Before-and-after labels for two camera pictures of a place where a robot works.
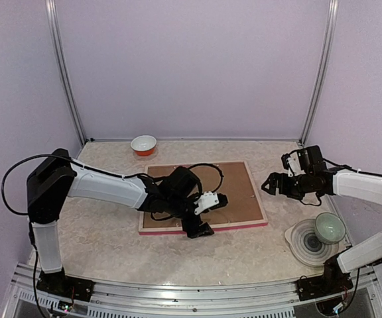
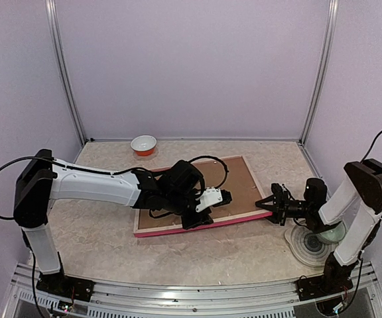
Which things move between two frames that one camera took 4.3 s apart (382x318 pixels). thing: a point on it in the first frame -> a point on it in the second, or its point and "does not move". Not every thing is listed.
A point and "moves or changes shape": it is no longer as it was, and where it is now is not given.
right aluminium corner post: (330, 37) does not move
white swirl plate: (306, 246) does not move
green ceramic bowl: (329, 228) does not move
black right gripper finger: (270, 184) -> (272, 207)
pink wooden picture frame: (179, 229) moves or changes shape
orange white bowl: (143, 144) does not move
